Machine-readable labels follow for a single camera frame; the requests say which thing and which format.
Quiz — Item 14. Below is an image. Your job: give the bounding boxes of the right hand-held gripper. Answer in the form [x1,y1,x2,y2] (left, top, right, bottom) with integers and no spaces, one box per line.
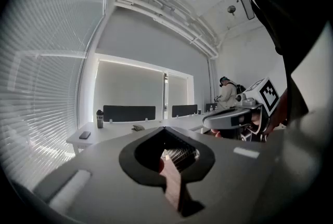
[202,77,280,143]

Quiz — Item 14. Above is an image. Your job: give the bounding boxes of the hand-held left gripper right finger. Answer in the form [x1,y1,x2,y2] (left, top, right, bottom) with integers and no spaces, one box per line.
[163,126,296,224]

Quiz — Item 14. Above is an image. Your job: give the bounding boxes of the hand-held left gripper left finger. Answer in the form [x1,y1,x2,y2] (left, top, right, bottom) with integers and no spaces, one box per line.
[32,126,188,224]

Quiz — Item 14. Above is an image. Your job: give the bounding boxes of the person's right hand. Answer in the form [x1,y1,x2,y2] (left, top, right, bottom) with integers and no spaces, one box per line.
[250,111,263,129]

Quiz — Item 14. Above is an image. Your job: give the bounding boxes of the narrow white roller shade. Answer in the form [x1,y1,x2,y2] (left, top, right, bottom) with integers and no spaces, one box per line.
[168,74,188,114]

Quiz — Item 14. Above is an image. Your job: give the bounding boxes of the black tumbler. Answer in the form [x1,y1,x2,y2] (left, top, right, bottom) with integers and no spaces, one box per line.
[96,109,105,129]

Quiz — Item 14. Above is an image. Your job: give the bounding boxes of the long black desk divider panel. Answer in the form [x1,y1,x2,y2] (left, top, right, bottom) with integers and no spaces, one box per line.
[103,105,156,123]

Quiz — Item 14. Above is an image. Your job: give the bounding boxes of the white ceiling pipes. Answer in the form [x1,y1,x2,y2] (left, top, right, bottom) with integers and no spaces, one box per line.
[114,0,220,59]

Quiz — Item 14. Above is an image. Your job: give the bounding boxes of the person's black shirt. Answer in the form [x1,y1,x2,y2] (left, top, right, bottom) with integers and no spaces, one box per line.
[231,0,333,125]

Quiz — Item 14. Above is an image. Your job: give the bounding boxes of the white window blinds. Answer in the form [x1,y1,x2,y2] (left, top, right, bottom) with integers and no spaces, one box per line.
[0,0,110,192]

